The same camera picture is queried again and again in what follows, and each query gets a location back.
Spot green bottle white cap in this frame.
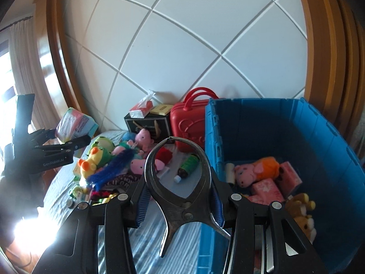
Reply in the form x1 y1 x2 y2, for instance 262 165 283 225
174 153 200 184

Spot black gift box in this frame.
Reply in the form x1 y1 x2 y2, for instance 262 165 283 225
124 113 172 143

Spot striped blue bed sheet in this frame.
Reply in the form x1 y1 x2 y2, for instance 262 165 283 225
43 130 206 274

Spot blue fuzzy wand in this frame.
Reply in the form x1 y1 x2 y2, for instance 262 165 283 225
86 149 135 192

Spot pink pig plush blue body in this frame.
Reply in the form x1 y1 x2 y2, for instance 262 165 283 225
123 128 156 152

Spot red open tissue pack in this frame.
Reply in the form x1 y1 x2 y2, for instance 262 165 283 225
130 90 156 119

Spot pink dark-print tissue pack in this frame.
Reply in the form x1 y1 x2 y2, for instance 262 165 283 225
278 161 303 192

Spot white roll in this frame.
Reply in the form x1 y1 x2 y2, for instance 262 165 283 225
226 163 236 184

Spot dark printed cloth bag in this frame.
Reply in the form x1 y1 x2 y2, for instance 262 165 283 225
91 174 143 204

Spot pink floral tissue pack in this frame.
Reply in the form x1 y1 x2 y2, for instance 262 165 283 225
252 178 286 205

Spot beige curtain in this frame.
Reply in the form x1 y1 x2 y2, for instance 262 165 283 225
8 20 57 126

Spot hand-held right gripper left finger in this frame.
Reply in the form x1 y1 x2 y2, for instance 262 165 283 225
31 177 151 274

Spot pink pig plush green dress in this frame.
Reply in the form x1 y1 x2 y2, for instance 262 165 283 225
112 140 143 160

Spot metal ring tongs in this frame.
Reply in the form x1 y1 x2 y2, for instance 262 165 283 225
144 136 231 257

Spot pink pig plush orange dress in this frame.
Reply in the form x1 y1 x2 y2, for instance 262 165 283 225
234 156 280 188

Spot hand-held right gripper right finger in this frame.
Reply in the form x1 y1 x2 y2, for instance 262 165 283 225
209 174 334 274

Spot small gold box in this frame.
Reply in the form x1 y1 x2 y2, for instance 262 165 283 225
150 105 172 116

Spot yellow duck plush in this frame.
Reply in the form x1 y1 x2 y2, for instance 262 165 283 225
78 147 113 179

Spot pink pig plush red dress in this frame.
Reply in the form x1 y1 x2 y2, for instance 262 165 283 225
130 146 173 177

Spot green frog plush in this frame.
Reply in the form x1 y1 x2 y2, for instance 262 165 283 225
91 136 115 150

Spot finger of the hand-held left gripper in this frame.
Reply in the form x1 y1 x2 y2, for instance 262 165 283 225
28 128 60 145
34 134 92 157

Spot blue plastic container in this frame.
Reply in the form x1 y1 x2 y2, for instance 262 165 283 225
200 97 365 274

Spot white pink tissue pack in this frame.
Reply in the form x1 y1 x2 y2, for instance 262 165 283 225
55 108 99 144

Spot brown bear plush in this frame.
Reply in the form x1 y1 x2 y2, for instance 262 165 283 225
285 192 316 219

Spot red mini suitcase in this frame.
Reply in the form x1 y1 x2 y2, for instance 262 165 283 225
170 87 219 152

